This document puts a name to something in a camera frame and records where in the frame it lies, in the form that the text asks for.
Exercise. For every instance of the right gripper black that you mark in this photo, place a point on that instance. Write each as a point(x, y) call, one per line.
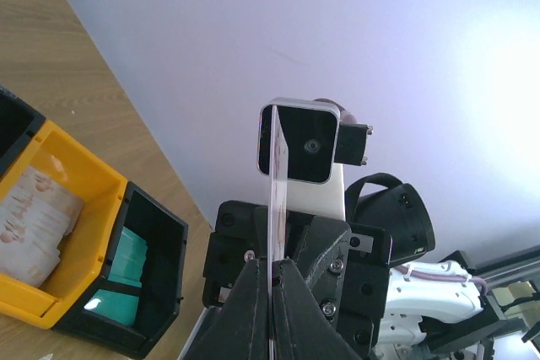
point(345, 265)

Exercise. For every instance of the black storage bin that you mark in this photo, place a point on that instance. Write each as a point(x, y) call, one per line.
point(19, 123)

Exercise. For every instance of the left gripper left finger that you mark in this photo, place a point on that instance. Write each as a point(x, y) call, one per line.
point(240, 330)

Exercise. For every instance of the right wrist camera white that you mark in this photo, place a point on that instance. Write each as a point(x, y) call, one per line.
point(322, 137)

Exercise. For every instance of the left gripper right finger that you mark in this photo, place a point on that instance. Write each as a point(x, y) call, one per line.
point(300, 330)

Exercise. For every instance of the teal item in bin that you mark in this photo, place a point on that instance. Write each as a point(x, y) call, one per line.
point(127, 269)

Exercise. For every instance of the yellow storage bin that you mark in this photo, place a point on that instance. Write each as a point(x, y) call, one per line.
point(58, 155)

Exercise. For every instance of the card in yellow bin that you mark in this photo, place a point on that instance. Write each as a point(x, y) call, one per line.
point(36, 215)

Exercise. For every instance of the black bin with teal item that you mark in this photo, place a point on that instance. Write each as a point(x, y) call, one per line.
point(160, 294)

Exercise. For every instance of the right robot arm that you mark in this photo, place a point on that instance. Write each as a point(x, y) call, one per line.
point(432, 310)

